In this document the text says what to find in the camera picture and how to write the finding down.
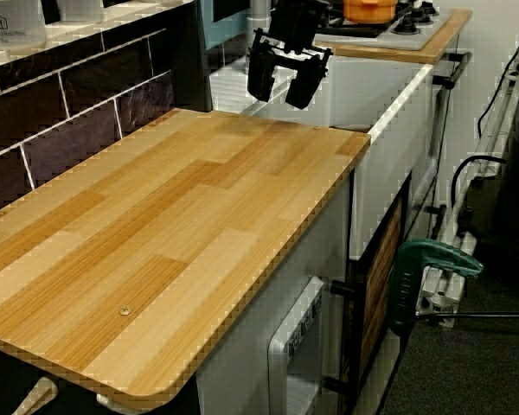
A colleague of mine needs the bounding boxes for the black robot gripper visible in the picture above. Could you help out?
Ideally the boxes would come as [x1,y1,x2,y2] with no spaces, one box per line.
[247,0,333,109]

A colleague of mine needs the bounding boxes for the white toy sink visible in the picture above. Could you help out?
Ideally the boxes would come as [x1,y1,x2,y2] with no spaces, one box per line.
[209,41,436,261]

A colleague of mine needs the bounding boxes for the grey toy faucet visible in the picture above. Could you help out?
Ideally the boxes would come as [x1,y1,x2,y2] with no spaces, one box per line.
[244,0,274,44]

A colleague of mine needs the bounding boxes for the teal toy microwave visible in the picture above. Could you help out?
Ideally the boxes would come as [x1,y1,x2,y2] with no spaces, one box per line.
[200,0,254,51]

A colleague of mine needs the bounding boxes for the black stove grate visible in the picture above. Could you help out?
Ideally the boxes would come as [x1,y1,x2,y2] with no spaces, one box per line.
[317,11,393,39]

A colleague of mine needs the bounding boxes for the orange toy pot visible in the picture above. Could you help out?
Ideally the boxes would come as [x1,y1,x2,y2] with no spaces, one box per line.
[342,0,399,25]

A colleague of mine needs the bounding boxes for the grey stove top plate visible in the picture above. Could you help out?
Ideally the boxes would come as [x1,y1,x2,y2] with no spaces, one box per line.
[314,0,453,51]

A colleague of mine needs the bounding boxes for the plain white canister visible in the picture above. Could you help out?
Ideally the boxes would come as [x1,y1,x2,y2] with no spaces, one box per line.
[58,0,106,23]

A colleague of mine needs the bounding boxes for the wooden slat cabinet door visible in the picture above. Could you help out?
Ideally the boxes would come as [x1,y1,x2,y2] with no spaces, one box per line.
[357,197,406,382]

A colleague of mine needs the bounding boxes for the white toy kitchen cabinet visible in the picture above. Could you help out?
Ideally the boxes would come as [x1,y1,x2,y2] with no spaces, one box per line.
[195,171,356,415]

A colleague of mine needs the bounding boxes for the white toy oven door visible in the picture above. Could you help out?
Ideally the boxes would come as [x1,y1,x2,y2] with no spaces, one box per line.
[266,276,326,415]

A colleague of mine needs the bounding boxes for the white canister with printed label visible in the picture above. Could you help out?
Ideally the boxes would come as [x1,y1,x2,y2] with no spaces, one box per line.
[0,0,49,51]

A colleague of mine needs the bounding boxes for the black towel rail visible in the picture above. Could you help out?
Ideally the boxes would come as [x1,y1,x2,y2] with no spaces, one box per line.
[432,51,473,90]

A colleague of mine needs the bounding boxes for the looped black cable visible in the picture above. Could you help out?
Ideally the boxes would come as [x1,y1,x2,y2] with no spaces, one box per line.
[451,155,508,209]

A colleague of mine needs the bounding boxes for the thin hanging black cable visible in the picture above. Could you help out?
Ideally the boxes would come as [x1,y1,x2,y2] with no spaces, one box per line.
[477,25,519,140]

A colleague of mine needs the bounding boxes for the aluminium frame profile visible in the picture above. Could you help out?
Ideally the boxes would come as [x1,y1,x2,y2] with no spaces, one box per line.
[414,29,519,329]

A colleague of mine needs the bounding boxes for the black oven door handle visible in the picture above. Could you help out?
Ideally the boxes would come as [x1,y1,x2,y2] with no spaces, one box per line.
[323,278,366,391]

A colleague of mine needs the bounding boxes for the white clamp handle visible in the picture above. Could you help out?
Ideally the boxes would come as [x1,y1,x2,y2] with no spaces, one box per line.
[95,393,127,410]
[11,376,59,415]

